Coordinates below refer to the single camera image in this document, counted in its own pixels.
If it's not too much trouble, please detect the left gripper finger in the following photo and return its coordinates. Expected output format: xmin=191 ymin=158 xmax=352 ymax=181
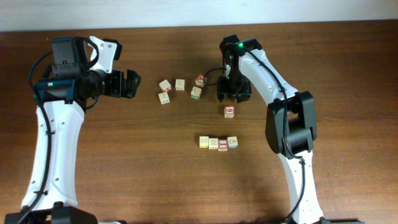
xmin=125 ymin=70 xmax=141 ymax=90
xmin=124 ymin=83 xmax=136 ymax=98

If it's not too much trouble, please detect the plain wooden block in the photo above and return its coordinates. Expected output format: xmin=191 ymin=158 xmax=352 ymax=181
xmin=175 ymin=79 xmax=185 ymax=91

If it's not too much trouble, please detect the red number 6 block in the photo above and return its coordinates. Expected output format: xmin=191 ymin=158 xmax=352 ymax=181
xmin=224 ymin=106 xmax=235 ymax=118

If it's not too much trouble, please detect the red letter I block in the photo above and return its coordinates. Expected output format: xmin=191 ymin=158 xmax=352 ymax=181
xmin=218 ymin=139 xmax=229 ymax=151

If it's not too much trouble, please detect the wooden block red side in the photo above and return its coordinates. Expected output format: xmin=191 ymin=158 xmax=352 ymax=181
xmin=159 ymin=80 xmax=172 ymax=92

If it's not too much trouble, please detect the wooden number 3 block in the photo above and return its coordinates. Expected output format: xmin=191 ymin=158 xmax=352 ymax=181
xmin=208 ymin=138 xmax=219 ymax=150

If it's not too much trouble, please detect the yellow number 2 block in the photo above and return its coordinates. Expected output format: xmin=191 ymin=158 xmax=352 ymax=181
xmin=199 ymin=136 xmax=209 ymax=148

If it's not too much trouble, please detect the wooden letter X block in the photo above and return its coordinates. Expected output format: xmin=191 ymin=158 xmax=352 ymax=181
xmin=158 ymin=92 xmax=170 ymax=105

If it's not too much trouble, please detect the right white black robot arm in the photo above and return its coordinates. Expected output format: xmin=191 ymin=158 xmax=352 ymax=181
xmin=217 ymin=34 xmax=325 ymax=223

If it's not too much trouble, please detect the blue trimmed picture block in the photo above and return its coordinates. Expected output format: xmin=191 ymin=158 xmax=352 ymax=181
xmin=227 ymin=136 xmax=238 ymax=149

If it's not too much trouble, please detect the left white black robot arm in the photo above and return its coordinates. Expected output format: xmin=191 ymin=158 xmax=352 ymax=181
xmin=4 ymin=36 xmax=141 ymax=224

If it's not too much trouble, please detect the green trimmed wooden block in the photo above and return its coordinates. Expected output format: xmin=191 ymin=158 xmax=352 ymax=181
xmin=190 ymin=86 xmax=202 ymax=100

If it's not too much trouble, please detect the red letter A block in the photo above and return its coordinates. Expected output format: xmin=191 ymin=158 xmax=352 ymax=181
xmin=195 ymin=74 xmax=205 ymax=88

